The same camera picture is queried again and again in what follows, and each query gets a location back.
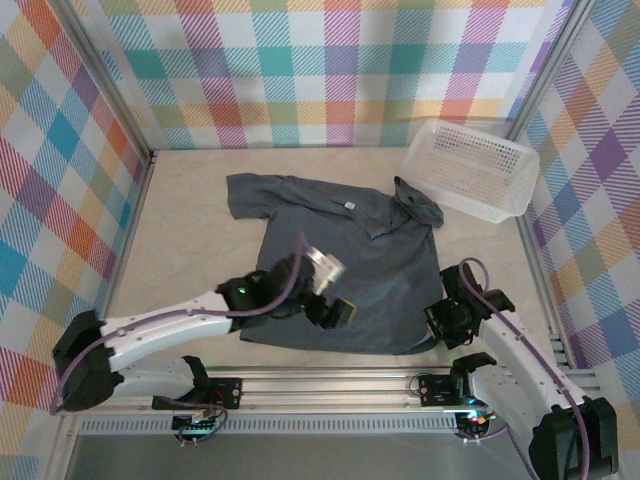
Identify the grey t-shirt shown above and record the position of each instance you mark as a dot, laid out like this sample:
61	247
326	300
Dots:
350	250

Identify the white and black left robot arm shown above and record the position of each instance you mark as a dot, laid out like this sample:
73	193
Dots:
165	325

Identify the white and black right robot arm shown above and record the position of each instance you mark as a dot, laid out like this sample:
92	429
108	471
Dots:
510	360

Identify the white perforated plastic basket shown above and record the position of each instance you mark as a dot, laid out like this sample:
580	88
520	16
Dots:
475	170

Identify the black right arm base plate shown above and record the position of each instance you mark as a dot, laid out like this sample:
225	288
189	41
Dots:
435	390

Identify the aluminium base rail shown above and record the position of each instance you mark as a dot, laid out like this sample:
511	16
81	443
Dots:
325	390

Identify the aluminium side rail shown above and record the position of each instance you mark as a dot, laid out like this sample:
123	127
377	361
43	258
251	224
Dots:
125	250
542	285

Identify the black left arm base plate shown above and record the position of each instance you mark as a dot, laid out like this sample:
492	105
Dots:
230	392

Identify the aluminium corner post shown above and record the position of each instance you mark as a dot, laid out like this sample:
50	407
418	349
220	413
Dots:
548	70
109	85

